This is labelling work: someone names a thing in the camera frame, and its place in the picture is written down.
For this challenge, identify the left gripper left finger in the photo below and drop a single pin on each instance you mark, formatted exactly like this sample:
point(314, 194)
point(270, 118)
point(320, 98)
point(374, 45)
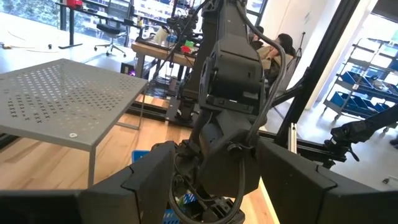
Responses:
point(149, 183)

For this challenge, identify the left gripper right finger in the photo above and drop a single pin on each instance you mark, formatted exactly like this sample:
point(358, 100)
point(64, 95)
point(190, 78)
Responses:
point(292, 186)

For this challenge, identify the blue plastic basket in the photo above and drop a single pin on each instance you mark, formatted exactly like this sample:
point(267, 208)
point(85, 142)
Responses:
point(174, 214)

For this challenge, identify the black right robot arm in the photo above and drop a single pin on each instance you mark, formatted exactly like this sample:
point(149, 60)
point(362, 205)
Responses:
point(231, 62)

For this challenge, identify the black rolling office chair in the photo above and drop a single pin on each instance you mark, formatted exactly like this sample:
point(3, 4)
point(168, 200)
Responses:
point(110, 31)

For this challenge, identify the black mechanical device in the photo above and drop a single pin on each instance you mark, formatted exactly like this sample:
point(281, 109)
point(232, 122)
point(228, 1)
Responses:
point(354, 133)

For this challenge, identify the person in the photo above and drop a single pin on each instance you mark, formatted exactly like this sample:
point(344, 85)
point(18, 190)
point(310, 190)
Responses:
point(275, 53)

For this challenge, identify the blue bin storage rack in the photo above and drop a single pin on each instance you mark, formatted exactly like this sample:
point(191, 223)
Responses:
point(363, 90)

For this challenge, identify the grey perforated metal shelf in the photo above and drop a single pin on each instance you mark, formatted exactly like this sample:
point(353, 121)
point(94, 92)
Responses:
point(62, 99)

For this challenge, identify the wooden top workbench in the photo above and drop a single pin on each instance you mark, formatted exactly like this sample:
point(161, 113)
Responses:
point(161, 53)

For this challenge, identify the silver frame bracket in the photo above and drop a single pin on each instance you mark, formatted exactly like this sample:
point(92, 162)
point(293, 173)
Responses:
point(292, 137)

